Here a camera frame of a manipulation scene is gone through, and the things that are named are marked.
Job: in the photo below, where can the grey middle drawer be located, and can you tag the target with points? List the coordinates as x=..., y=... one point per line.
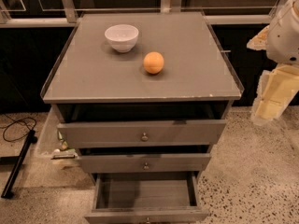
x=144, y=163

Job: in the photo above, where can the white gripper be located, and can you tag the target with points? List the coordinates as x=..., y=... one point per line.
x=284, y=37

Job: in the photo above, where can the grey top drawer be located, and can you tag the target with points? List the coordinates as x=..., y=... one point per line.
x=142, y=133

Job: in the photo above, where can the orange fruit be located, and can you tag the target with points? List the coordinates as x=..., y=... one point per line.
x=153, y=62

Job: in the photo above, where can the metal railing frame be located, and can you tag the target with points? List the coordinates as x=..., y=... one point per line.
x=59, y=13

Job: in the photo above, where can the grey drawer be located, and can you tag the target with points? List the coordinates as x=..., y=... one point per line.
x=144, y=163
x=146, y=198
x=142, y=133

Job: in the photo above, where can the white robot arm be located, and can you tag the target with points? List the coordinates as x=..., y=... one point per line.
x=283, y=35

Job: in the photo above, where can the grey drawer cabinet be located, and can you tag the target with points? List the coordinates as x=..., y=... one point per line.
x=92, y=82

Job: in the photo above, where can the white ceramic bowl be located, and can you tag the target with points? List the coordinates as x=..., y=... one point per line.
x=122, y=37

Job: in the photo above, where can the black floor stand bar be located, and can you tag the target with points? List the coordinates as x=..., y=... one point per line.
x=29, y=140

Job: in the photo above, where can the grey bottom drawer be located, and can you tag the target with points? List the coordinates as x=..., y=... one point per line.
x=146, y=198

